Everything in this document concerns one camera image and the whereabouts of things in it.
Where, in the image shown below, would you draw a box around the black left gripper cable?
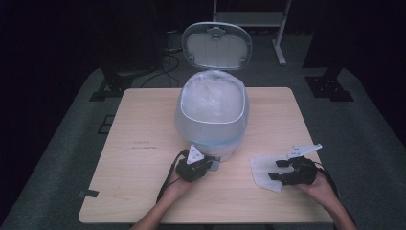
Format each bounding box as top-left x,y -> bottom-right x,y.
156,149 -> 190,203

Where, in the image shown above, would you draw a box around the dark floor socket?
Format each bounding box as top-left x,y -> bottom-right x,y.
97,114 -> 116,135

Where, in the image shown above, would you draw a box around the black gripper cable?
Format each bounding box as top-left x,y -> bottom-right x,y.
156,149 -> 190,203
313,160 -> 356,226

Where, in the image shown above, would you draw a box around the person's right hand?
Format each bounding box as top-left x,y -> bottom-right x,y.
295,173 -> 336,210

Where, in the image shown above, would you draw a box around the white pedal trash can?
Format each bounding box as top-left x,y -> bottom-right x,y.
173,21 -> 253,173

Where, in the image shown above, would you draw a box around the person's left hand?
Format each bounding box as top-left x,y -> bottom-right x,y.
161,173 -> 202,205

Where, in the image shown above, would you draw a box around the white metal stand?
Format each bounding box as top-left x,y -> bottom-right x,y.
212,0 -> 293,67

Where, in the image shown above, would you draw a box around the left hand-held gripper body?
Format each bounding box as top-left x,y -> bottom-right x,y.
175,144 -> 208,183

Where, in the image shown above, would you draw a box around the grey tape strip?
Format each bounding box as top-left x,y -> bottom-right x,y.
78,189 -> 101,198

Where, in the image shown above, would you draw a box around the black stand base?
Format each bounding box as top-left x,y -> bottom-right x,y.
303,65 -> 354,103
89,63 -> 167,103

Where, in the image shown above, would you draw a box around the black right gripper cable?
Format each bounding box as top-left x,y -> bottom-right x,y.
313,160 -> 356,226

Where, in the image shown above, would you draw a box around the translucent plastic trash bag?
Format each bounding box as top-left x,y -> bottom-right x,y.
174,69 -> 251,155

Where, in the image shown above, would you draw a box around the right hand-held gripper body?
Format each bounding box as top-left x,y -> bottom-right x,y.
281,143 -> 323,187

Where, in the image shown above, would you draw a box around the white tissue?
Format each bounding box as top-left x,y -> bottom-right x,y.
199,94 -> 224,113
249,153 -> 296,194

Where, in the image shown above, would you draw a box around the black floor cables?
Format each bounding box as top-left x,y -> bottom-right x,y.
139,29 -> 192,89

